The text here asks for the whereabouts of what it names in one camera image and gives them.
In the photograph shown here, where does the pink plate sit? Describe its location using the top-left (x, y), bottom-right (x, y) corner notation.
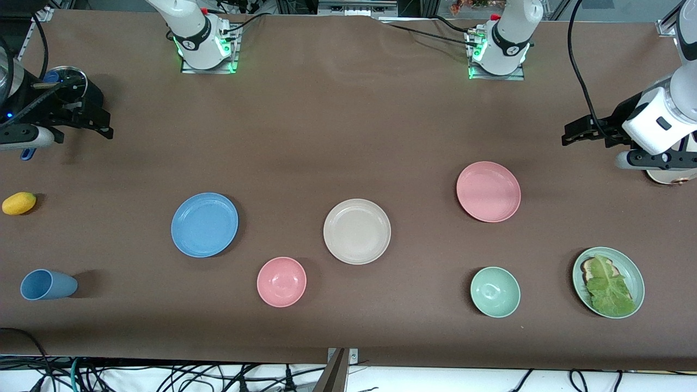
top-left (456, 161), bottom-right (522, 223)

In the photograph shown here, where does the blue plate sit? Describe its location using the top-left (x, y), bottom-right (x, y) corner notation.
top-left (171, 192), bottom-right (239, 258)

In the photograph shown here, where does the cream round vessel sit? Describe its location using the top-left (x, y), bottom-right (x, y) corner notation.
top-left (645, 168), bottom-right (697, 186)

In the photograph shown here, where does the yellow lemon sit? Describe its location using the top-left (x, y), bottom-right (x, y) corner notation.
top-left (2, 192), bottom-right (37, 216)

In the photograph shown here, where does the toasted bread slice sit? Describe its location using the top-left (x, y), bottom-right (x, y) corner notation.
top-left (580, 258), bottom-right (616, 284)

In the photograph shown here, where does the green plate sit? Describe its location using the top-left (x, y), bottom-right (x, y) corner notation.
top-left (572, 247), bottom-right (645, 319)

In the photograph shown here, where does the green lettuce leaf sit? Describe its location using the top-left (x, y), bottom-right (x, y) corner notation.
top-left (585, 254), bottom-right (637, 317)

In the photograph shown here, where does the blue plastic cup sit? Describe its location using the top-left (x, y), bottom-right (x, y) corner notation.
top-left (20, 269), bottom-right (78, 301)

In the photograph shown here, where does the orange flower decoration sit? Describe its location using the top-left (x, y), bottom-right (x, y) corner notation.
top-left (450, 0), bottom-right (507, 14)

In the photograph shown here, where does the green bowl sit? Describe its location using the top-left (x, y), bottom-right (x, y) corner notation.
top-left (470, 266), bottom-right (521, 318)

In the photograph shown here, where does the brown table cover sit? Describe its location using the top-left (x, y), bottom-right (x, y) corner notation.
top-left (0, 8), bottom-right (697, 372)

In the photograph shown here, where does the beige plate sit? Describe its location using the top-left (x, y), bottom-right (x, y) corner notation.
top-left (323, 198), bottom-right (392, 265)

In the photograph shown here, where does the pink bowl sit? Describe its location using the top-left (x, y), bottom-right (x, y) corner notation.
top-left (256, 256), bottom-right (307, 308)

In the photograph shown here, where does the aluminium profile bar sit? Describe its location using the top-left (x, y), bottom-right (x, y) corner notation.
top-left (313, 348), bottom-right (349, 392)

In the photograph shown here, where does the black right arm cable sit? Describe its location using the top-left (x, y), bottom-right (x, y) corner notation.
top-left (32, 14), bottom-right (50, 82)

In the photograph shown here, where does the white edge rail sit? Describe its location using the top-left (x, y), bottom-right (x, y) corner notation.
top-left (16, 5), bottom-right (55, 60)

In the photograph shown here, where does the black base cable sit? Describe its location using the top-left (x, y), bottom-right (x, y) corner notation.
top-left (381, 21), bottom-right (477, 48)
top-left (221, 12), bottom-right (276, 34)

